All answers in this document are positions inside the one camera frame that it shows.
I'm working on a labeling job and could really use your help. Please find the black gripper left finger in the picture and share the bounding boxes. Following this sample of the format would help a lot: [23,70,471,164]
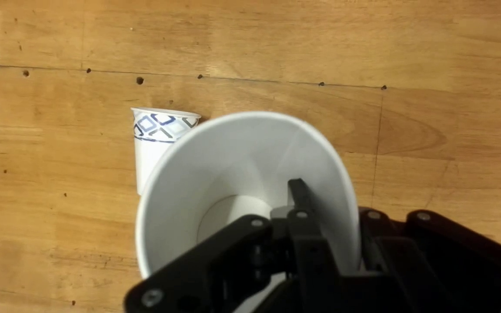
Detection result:
[270,179,355,313]

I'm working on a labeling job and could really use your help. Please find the white patterned cup lying down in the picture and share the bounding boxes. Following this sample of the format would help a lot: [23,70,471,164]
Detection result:
[132,108,202,193]

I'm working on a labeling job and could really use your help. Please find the white paper cup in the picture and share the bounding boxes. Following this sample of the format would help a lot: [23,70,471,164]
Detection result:
[134,110,362,313]

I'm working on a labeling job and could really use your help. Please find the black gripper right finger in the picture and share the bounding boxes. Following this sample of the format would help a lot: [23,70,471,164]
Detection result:
[360,207,501,313]

